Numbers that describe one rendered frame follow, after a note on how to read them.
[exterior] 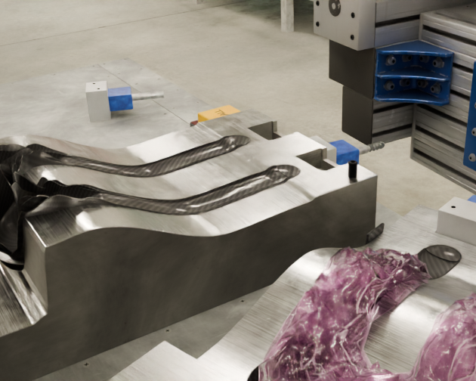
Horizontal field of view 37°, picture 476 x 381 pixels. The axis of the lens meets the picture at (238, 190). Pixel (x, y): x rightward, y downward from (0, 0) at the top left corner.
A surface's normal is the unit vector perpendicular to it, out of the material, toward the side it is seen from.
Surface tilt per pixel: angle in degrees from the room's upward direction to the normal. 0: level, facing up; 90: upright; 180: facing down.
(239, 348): 8
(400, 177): 0
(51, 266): 90
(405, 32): 90
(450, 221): 90
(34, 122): 0
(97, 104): 90
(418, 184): 0
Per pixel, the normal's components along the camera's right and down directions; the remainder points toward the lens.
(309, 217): 0.51, 0.37
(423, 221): -0.05, -0.88
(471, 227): -0.66, 0.37
